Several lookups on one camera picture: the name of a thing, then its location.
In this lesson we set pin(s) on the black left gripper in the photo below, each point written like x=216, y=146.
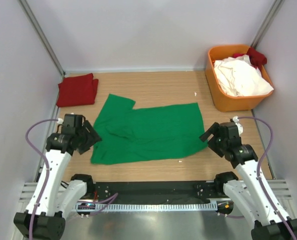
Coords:
x=87, y=128

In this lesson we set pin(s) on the aluminium corner post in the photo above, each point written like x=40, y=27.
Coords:
x=268, y=20
x=41, y=35

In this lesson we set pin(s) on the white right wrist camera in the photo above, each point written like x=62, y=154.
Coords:
x=236, y=121

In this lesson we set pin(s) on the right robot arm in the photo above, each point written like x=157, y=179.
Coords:
x=253, y=196

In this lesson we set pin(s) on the aluminium frame rail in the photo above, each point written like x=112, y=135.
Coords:
x=278, y=186

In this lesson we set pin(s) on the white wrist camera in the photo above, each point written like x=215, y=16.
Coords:
x=236, y=121
x=60, y=121

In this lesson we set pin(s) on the orange plastic bin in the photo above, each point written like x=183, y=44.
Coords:
x=222, y=101

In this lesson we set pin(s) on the left aluminium corner post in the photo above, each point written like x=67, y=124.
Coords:
x=41, y=35

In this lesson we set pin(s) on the right aluminium corner post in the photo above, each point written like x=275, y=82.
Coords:
x=268, y=20

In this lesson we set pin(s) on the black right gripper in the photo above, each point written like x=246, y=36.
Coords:
x=215, y=128

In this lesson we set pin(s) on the green t-shirt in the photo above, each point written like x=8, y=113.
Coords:
x=145, y=134

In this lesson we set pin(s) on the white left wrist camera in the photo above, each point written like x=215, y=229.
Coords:
x=60, y=121

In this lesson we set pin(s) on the white crumpled t-shirt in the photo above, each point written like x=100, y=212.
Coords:
x=237, y=77

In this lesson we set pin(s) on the dark red t-shirt in bin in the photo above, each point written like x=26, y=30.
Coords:
x=256, y=59

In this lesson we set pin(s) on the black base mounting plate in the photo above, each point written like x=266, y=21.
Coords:
x=159, y=192

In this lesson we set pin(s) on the folded red t-shirt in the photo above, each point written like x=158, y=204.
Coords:
x=77, y=91

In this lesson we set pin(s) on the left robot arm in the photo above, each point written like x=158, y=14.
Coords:
x=45, y=215

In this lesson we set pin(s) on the white slotted cable duct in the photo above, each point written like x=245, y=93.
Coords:
x=88, y=207

